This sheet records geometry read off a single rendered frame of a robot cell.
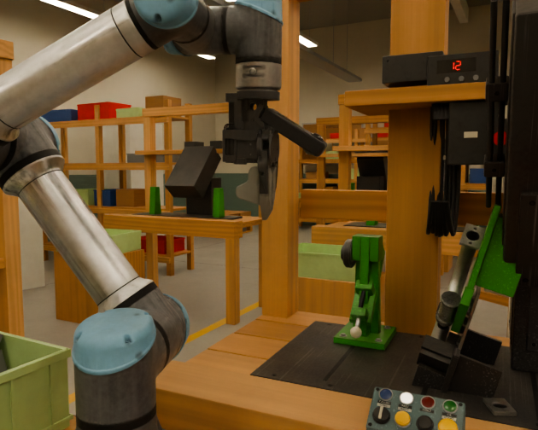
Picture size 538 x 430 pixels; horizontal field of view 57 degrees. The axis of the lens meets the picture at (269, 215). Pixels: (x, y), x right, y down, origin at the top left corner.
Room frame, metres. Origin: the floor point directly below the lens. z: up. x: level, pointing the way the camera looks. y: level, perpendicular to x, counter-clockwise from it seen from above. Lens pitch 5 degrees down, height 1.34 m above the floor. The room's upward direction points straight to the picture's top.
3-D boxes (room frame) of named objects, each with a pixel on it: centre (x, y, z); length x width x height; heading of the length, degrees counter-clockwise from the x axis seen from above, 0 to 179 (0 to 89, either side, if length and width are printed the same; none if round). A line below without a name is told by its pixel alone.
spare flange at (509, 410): (0.88, -0.42, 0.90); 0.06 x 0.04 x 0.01; 177
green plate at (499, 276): (0.97, -0.45, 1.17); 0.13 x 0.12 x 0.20; 65
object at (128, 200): (6.94, 2.23, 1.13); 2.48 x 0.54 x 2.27; 63
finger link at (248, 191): (0.83, 0.03, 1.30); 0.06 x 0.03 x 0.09; 77
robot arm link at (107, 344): (0.73, 0.23, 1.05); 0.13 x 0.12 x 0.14; 172
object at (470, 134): (1.23, -0.53, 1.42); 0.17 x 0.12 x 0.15; 65
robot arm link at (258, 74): (0.83, 0.02, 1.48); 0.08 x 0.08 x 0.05
